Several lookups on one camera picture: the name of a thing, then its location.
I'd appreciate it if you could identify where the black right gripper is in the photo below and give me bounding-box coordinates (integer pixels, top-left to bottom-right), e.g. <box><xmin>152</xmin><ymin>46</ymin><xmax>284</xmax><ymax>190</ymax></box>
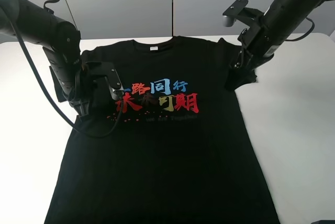
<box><xmin>225</xmin><ymin>16</ymin><xmax>282</xmax><ymax>91</ymax></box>

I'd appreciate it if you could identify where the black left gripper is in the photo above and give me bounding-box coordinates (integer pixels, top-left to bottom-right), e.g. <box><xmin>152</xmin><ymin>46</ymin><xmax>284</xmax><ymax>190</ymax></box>
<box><xmin>43</xmin><ymin>47</ymin><xmax>92</xmax><ymax>121</ymax></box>

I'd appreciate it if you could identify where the black printed t-shirt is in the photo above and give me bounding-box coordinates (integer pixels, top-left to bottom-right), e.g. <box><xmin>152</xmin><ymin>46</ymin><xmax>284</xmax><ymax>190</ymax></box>
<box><xmin>45</xmin><ymin>37</ymin><xmax>279</xmax><ymax>223</ymax></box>

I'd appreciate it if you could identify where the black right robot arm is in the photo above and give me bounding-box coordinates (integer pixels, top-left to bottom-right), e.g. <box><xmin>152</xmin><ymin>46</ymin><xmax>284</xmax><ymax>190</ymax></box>
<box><xmin>222</xmin><ymin>0</ymin><xmax>332</xmax><ymax>91</ymax></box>

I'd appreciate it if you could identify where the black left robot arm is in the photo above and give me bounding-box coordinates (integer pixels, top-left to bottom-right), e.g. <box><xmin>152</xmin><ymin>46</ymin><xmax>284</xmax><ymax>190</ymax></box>
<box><xmin>1</xmin><ymin>0</ymin><xmax>90</xmax><ymax>117</ymax></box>

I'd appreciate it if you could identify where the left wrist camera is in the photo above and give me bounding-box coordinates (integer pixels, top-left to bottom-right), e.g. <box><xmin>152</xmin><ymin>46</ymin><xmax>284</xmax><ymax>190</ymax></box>
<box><xmin>85</xmin><ymin>61</ymin><xmax>125</xmax><ymax>101</ymax></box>

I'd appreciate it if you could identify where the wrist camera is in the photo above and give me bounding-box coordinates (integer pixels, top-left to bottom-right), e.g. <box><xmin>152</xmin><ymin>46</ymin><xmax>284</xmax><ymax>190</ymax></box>
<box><xmin>222</xmin><ymin>0</ymin><xmax>264</xmax><ymax>27</ymax></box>
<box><xmin>85</xmin><ymin>61</ymin><xmax>125</xmax><ymax>101</ymax></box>

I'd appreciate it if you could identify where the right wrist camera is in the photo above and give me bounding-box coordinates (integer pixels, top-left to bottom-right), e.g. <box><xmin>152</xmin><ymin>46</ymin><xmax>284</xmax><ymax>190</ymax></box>
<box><xmin>222</xmin><ymin>0</ymin><xmax>264</xmax><ymax>27</ymax></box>

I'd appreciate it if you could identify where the black right camera cable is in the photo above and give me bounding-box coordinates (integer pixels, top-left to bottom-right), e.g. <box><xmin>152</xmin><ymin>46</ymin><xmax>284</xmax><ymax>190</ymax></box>
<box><xmin>244</xmin><ymin>0</ymin><xmax>315</xmax><ymax>42</ymax></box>

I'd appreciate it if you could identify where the black camera cable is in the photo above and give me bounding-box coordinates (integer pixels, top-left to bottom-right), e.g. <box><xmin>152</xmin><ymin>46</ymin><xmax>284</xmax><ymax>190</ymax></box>
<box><xmin>7</xmin><ymin>18</ymin><xmax>125</xmax><ymax>138</ymax></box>
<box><xmin>244</xmin><ymin>0</ymin><xmax>315</xmax><ymax>42</ymax></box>

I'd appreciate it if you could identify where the black left camera cable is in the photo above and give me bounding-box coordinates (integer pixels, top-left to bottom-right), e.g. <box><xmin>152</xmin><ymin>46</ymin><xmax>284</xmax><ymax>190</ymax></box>
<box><xmin>7</xmin><ymin>18</ymin><xmax>125</xmax><ymax>138</ymax></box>

